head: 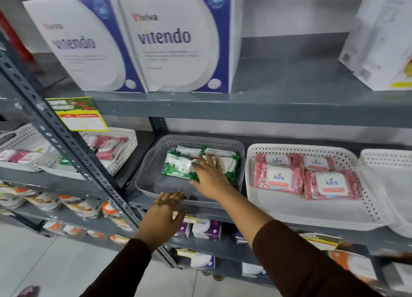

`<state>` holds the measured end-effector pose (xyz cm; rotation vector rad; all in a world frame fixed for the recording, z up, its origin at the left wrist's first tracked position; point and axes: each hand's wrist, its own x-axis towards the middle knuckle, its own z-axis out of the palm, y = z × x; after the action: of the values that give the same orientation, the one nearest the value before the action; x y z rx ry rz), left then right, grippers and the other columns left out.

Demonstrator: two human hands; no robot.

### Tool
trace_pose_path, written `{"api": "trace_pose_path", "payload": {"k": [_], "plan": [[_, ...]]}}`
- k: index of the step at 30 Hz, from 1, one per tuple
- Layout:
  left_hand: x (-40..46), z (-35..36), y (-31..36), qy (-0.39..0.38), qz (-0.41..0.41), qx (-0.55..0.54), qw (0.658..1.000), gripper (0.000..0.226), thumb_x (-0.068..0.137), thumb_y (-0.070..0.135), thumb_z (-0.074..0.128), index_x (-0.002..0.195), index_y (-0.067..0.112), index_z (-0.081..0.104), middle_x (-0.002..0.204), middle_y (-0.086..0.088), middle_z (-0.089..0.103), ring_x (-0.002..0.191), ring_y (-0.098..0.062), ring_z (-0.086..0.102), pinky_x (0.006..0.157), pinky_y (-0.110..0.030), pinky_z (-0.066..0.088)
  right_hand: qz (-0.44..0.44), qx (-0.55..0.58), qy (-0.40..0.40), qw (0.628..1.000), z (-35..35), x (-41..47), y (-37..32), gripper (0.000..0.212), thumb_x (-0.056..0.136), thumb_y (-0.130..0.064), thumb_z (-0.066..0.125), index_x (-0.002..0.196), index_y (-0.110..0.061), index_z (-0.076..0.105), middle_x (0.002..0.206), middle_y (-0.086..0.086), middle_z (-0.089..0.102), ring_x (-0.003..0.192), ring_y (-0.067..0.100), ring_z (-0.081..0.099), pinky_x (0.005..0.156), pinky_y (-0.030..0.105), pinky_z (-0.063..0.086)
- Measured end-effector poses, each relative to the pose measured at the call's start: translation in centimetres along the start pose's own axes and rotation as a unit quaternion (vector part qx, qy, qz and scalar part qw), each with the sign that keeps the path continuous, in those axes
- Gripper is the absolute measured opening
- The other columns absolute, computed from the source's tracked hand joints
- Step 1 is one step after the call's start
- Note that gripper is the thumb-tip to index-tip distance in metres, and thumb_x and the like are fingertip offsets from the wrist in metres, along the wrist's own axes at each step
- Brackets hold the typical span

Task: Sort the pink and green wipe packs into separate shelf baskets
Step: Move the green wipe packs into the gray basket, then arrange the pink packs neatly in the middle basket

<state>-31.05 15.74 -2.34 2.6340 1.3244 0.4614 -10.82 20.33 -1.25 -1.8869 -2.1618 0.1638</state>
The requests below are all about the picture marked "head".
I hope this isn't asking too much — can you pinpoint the person's right hand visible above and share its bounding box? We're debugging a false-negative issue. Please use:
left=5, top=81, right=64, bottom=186
left=190, top=153, right=238, bottom=201

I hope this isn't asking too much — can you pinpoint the person's left hand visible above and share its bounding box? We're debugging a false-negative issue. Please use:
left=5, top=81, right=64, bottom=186
left=133, top=191, right=186, bottom=253

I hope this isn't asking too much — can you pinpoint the grey plastic basket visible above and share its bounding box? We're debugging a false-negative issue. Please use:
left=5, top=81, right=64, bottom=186
left=135, top=134, right=246, bottom=209

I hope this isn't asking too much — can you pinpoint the white plastic basket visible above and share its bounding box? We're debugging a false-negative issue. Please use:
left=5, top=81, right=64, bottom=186
left=35, top=127, right=138, bottom=181
left=0, top=123, right=52, bottom=173
left=245, top=142, right=392, bottom=231
left=359, top=148, right=412, bottom=239

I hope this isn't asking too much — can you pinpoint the grey metal shelf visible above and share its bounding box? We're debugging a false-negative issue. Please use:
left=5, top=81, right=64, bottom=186
left=0, top=33, right=412, bottom=297

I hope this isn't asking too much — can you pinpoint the person's right forearm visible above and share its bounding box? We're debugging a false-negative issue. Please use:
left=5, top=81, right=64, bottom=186
left=211, top=185, right=384, bottom=297

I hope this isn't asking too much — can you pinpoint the person's left forearm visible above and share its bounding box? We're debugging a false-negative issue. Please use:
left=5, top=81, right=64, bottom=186
left=80, top=238, right=154, bottom=297

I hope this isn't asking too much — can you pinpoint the purple white box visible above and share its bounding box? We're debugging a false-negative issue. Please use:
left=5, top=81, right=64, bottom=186
left=173, top=221, right=193, bottom=239
left=192, top=218, right=222, bottom=242

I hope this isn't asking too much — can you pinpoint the small white blue box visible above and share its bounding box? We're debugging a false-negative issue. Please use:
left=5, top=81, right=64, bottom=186
left=241, top=263, right=270, bottom=280
left=190, top=253, right=215, bottom=271

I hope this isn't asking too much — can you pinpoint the row of orange white bowls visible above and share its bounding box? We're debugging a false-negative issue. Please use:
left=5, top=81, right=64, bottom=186
left=0, top=182, right=133, bottom=231

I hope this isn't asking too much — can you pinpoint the row of orange white packets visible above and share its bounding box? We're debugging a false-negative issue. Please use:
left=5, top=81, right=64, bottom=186
left=42, top=220, right=131, bottom=246

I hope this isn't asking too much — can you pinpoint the grey metal rack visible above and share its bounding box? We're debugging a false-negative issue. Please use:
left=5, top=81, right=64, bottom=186
left=0, top=78, right=155, bottom=252

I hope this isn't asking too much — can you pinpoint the white blue carton box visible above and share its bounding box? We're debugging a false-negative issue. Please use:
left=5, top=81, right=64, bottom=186
left=116, top=0, right=245, bottom=94
left=21, top=0, right=148, bottom=93

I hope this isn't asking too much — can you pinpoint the cluster of orange white boxes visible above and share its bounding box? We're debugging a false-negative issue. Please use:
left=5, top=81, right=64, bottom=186
left=327, top=242, right=412, bottom=294

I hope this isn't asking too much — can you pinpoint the row of yellow white boxes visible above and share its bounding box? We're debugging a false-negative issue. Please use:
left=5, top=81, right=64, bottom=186
left=338, top=0, right=412, bottom=91

